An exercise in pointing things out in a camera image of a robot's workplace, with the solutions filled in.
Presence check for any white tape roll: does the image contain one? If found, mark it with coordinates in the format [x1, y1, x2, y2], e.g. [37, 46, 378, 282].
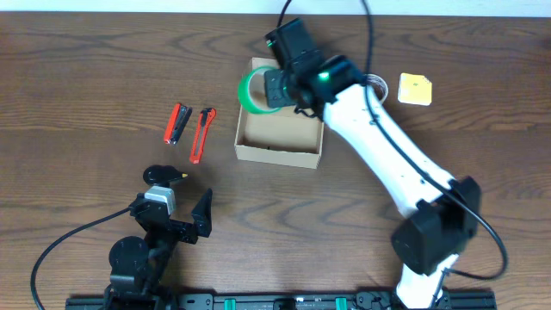
[366, 73, 388, 104]

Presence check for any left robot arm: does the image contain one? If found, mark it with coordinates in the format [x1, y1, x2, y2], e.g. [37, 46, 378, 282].
[103, 186, 213, 309]

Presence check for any cardboard box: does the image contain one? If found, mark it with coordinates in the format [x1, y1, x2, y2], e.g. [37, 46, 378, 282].
[234, 58, 324, 169]

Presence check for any red utility knife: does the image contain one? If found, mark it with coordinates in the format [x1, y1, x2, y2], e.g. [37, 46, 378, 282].
[189, 108, 217, 164]

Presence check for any red black stapler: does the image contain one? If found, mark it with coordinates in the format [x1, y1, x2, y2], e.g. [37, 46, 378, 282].
[163, 102, 192, 145]

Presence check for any black tape measure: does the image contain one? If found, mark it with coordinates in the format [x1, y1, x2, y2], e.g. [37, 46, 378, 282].
[143, 164, 188, 188]

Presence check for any green tape roll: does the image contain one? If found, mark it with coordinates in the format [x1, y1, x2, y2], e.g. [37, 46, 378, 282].
[238, 66, 280, 115]

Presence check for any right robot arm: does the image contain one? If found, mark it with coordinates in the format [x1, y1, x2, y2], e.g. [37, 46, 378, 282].
[263, 56, 480, 309]

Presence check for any yellow spiral notepad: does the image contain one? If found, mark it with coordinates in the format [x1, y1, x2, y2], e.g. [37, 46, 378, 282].
[398, 72, 432, 106]

